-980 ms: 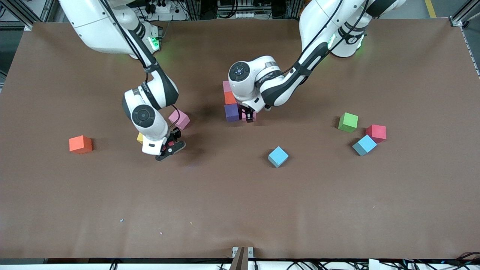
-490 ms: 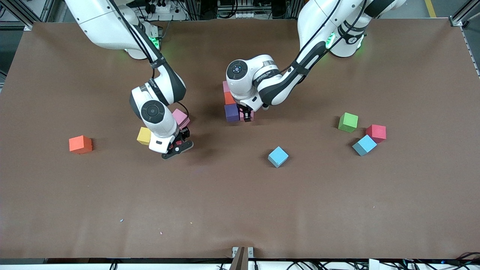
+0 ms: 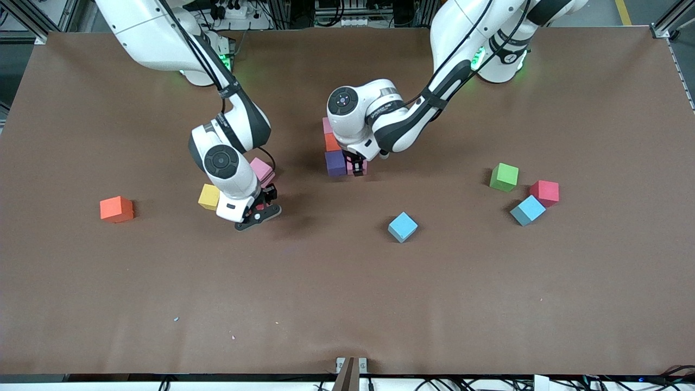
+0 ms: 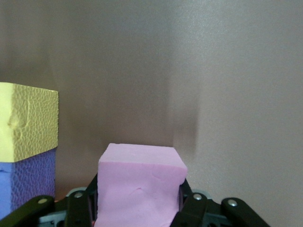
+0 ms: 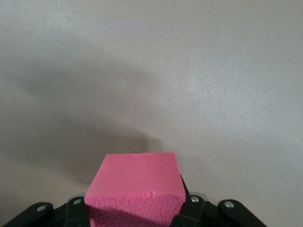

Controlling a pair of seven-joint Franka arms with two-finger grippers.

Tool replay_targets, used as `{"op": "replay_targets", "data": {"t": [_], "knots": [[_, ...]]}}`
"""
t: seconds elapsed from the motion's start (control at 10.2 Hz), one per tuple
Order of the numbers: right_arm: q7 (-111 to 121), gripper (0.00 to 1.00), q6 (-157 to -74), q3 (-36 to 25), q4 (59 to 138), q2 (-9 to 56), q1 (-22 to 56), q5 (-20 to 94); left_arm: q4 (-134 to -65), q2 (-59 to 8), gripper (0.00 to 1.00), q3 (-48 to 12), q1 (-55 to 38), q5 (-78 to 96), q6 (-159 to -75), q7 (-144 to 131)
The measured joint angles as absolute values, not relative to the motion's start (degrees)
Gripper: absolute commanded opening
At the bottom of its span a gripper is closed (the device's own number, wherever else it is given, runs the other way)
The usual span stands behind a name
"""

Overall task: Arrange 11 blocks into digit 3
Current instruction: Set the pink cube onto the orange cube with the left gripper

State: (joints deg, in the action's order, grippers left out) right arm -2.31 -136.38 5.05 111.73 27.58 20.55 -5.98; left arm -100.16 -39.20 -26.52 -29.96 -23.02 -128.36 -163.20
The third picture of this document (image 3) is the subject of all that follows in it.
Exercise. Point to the front camera mount post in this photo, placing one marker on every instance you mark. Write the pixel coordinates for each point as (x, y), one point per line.
(347, 380)

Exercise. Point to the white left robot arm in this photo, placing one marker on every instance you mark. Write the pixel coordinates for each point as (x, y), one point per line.
(467, 27)

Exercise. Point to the purple foam cube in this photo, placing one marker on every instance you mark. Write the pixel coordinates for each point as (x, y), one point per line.
(335, 163)

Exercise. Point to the aluminium frame profile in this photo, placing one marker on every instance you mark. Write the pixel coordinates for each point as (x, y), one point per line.
(40, 38)
(659, 31)

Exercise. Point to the green foam cube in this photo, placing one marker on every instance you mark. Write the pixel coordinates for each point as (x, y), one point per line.
(504, 177)

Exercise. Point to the blue foam cube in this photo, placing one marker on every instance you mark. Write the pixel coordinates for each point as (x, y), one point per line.
(402, 227)
(527, 210)

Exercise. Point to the large table cover sheet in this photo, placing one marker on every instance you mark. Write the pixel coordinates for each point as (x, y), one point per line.
(108, 298)

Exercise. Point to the dark equipment rack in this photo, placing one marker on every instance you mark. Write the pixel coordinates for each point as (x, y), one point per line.
(380, 11)

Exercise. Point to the red foam cube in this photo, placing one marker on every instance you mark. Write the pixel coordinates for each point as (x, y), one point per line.
(544, 193)
(260, 205)

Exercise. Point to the yellow foam cube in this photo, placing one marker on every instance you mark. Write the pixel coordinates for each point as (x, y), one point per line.
(207, 196)

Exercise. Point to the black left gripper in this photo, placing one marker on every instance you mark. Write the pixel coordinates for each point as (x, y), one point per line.
(356, 162)

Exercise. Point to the white power strip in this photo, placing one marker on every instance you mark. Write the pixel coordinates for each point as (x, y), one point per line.
(233, 10)

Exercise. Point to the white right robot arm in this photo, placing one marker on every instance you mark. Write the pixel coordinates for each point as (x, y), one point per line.
(146, 32)

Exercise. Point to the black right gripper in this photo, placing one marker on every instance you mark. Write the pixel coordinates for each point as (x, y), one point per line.
(269, 193)

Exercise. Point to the pink foam cube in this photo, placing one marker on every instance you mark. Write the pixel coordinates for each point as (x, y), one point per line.
(365, 168)
(262, 168)
(327, 126)

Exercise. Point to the orange foam cube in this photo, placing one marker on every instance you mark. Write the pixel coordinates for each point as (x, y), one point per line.
(117, 209)
(331, 143)

